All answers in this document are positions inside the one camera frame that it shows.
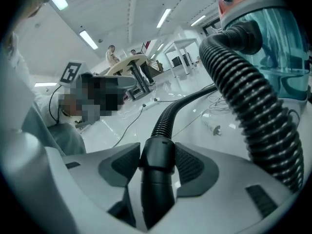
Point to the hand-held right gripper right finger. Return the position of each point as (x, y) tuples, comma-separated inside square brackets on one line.
[(219, 191)]

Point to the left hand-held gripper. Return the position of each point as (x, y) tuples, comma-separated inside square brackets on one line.
[(72, 73)]

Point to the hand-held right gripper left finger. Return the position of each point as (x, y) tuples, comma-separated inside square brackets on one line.
[(92, 174)]

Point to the red and teal vacuum cleaner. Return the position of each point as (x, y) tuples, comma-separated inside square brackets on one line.
[(275, 45)]

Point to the beige oval table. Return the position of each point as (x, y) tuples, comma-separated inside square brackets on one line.
[(126, 62)]

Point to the white power strip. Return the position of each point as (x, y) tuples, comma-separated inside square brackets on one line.
[(150, 104)]

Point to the white table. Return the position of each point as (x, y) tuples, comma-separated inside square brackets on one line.
[(182, 41)]

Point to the person's white jacket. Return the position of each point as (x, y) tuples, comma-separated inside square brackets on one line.
[(14, 82)]

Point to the person's head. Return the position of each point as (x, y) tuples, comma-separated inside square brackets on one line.
[(39, 4)]

